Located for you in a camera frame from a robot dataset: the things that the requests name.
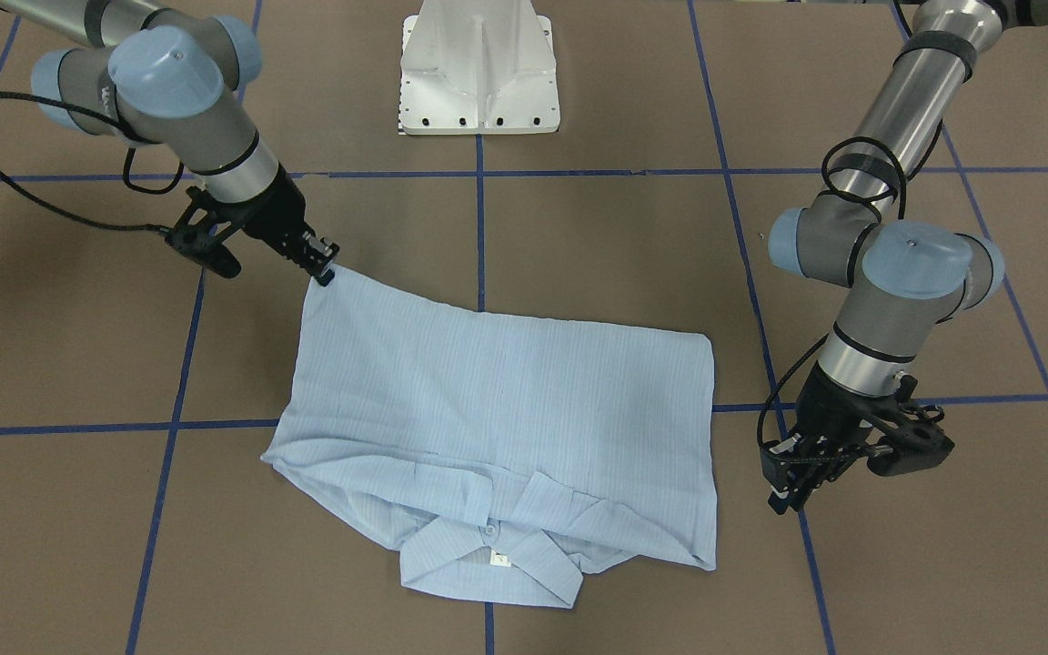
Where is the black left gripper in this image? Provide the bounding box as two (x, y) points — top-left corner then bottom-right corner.
(760, 364), (895, 515)

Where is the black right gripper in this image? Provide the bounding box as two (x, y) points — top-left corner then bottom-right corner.
(233, 167), (340, 287)

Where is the light blue button-up shirt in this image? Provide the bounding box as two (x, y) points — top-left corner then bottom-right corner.
(262, 267), (717, 609)

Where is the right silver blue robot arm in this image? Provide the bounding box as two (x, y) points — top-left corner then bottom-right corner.
(0, 1), (339, 286)

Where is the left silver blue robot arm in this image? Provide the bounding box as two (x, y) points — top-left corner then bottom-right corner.
(758, 1), (1048, 515)

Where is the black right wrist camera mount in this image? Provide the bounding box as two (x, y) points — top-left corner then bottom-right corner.
(163, 185), (242, 279)

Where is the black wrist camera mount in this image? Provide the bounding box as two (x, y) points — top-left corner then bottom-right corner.
(163, 185), (242, 279)
(865, 374), (955, 477)

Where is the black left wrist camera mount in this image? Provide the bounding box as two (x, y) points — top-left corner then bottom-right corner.
(865, 374), (955, 477)

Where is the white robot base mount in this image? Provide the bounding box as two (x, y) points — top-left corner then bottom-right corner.
(397, 1), (561, 136)

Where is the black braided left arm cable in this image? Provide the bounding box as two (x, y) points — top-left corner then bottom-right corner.
(756, 136), (909, 456)

